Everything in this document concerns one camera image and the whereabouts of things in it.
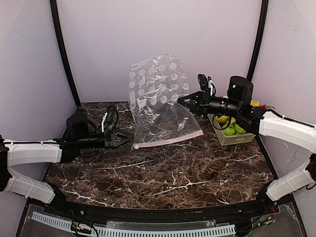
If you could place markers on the yellow round fruit toy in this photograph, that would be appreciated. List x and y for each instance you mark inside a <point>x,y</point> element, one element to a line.
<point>225,119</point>

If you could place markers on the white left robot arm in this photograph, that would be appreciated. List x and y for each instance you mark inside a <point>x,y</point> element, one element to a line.
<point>81,134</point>

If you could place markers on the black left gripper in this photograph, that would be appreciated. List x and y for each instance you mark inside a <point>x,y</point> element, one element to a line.
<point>108,138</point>

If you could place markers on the green apple toy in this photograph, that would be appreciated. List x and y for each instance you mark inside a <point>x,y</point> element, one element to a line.
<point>230,130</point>

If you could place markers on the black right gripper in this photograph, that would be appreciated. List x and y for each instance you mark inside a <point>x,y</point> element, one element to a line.
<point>202,103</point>

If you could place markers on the black corner frame post right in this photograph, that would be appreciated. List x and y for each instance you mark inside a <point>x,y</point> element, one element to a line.
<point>258,39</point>

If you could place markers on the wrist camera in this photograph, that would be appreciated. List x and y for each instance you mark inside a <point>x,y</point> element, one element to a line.
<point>206,84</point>
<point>109,119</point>

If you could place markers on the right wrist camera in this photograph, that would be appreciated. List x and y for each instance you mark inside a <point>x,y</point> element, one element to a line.
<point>206,84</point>

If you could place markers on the clear dotted zip top bag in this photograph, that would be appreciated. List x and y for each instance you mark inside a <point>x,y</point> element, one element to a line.
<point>154,87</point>

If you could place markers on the red chili toy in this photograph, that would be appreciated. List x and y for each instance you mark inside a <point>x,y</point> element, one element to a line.
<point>267,107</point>

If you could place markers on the white slotted cable duct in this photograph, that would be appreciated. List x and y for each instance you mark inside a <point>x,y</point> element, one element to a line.
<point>128,229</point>

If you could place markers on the black corner frame post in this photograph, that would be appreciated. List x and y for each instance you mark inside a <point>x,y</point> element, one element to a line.
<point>258,39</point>
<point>63,52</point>

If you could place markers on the green perforated plastic basket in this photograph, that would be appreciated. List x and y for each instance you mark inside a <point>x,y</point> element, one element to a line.
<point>225,140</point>

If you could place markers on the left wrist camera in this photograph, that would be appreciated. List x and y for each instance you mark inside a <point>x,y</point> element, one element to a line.
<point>109,119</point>

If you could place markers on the green wrinkled fruit toy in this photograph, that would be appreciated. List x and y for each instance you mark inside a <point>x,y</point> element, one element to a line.
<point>239,130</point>

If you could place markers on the black corner frame post left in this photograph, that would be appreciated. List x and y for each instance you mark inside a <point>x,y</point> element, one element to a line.
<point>63,52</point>

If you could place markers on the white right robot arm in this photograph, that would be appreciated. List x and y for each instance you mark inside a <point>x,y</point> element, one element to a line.
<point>258,121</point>

